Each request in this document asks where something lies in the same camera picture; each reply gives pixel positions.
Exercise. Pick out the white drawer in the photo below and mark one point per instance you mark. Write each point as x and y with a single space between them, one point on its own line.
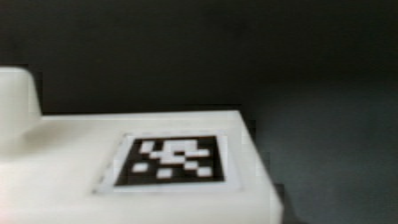
155 168

